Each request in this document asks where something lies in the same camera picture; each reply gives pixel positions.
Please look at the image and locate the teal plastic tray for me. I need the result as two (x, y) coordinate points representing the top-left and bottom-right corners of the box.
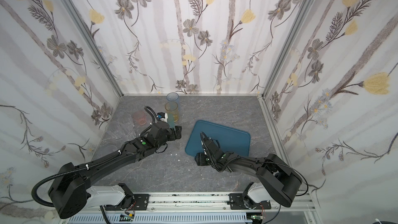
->
(185, 120), (251, 157)

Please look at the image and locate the clear faceted glass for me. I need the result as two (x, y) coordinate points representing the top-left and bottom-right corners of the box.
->
(106, 121), (124, 140)
(119, 114), (136, 141)
(98, 145), (119, 158)

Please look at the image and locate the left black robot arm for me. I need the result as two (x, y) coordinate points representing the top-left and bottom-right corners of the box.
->
(48, 120), (182, 219)

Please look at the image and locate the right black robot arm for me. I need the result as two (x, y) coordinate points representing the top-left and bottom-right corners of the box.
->
(195, 132), (304, 207)

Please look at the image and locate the green tall plastic cup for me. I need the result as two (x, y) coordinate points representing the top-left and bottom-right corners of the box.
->
(166, 113), (175, 129)

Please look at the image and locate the pink small plastic cup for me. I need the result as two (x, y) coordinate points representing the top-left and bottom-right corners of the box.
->
(133, 111), (147, 125)

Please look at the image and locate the yellow tall plastic cup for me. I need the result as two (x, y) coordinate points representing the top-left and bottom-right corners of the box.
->
(165, 101), (180, 122)

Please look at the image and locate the blue tall plastic cup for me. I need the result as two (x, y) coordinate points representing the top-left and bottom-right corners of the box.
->
(166, 92), (179, 104)

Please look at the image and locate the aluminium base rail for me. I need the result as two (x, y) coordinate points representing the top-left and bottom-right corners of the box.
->
(60, 192), (321, 224)

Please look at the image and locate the left black corrugated cable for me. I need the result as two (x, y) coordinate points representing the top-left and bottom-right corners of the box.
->
(30, 152), (122, 207)

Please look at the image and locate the white perforated cable duct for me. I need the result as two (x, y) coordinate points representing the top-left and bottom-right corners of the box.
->
(66, 213), (253, 224)

